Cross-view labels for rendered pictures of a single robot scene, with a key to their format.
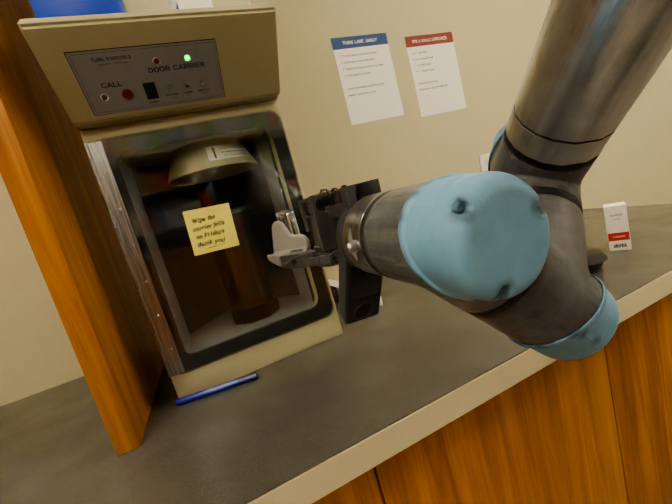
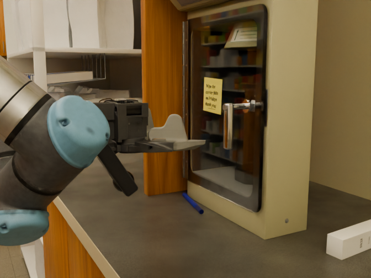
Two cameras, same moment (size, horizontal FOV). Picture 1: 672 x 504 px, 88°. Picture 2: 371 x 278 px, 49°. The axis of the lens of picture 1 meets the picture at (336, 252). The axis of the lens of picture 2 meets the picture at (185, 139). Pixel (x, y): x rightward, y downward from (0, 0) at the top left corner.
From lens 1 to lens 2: 0.81 m
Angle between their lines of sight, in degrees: 80
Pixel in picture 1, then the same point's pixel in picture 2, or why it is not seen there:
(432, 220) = not seen: outside the picture
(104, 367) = not seen: hidden behind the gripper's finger
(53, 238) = (145, 75)
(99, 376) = not seen: hidden behind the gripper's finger
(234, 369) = (207, 200)
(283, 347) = (229, 210)
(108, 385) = (146, 157)
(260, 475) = (96, 227)
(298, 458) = (100, 235)
